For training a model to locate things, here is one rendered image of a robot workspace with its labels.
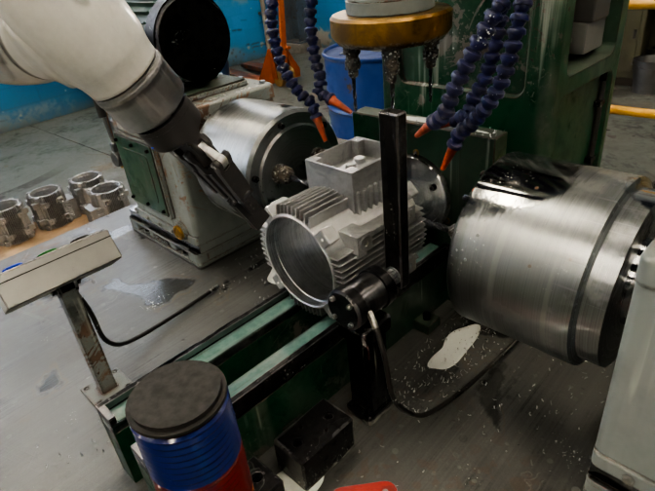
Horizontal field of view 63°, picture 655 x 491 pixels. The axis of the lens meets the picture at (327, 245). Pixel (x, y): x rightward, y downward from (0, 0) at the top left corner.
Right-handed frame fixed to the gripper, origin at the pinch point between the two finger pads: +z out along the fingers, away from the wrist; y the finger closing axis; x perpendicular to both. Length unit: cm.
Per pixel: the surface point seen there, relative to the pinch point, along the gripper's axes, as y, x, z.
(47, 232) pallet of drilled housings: 242, 25, 95
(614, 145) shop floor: 54, -236, 263
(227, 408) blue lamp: -38.3, 20.5, -23.4
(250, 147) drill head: 16.0, -12.6, 5.0
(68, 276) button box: 14.9, 22.7, -6.7
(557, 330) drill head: -42.5, -5.0, 12.1
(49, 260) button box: 16.6, 22.4, -9.6
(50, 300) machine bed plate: 55, 32, 16
